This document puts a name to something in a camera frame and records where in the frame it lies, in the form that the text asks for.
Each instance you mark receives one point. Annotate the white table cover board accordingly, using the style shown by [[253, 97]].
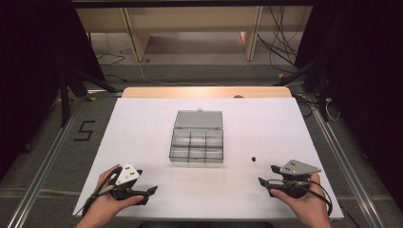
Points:
[[142, 133]]

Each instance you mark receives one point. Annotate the person's left hand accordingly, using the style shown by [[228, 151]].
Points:
[[101, 202]]

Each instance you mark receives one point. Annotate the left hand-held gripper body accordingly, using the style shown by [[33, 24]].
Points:
[[127, 173]]

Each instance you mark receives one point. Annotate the black overhead beam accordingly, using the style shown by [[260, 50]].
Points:
[[190, 3]]

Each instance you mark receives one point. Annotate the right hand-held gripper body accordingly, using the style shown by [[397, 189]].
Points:
[[297, 167]]

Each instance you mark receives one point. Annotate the yellow tape piece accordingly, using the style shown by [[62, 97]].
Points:
[[92, 98], [281, 76]]

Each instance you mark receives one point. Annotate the light wooden shelf unit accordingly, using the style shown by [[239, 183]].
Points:
[[196, 19]]

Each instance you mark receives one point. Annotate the black tape floor mark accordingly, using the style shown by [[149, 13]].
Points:
[[85, 130]]

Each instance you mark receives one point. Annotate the black metal stand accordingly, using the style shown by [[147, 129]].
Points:
[[322, 95], [65, 101]]

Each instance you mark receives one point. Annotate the aluminium floor rail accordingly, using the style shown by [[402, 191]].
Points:
[[348, 171], [41, 180]]

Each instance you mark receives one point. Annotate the dark curtain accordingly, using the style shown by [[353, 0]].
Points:
[[28, 63], [367, 79]]

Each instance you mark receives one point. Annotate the person's right hand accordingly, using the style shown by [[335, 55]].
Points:
[[312, 204]]

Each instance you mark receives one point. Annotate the clear plastic compartment box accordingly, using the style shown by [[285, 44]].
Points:
[[197, 139]]

